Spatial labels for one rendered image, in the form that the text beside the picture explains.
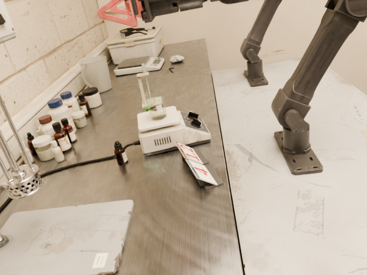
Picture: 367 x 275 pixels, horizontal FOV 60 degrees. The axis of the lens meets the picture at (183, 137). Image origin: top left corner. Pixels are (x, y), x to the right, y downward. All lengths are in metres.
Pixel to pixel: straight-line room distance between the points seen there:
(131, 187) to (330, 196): 0.45
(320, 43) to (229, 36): 1.65
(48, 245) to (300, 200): 0.52
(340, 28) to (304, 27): 1.71
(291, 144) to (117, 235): 0.45
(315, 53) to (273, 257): 0.42
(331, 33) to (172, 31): 1.70
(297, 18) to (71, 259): 2.12
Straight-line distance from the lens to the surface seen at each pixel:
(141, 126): 0.89
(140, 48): 1.98
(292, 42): 2.45
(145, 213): 0.72
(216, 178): 0.76
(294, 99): 0.75
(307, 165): 0.79
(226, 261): 0.59
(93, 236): 0.69
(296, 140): 0.80
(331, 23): 0.74
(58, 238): 0.73
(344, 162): 0.82
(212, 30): 2.34
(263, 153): 0.85
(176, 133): 0.88
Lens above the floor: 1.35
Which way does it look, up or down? 28 degrees down
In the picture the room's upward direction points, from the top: 11 degrees counter-clockwise
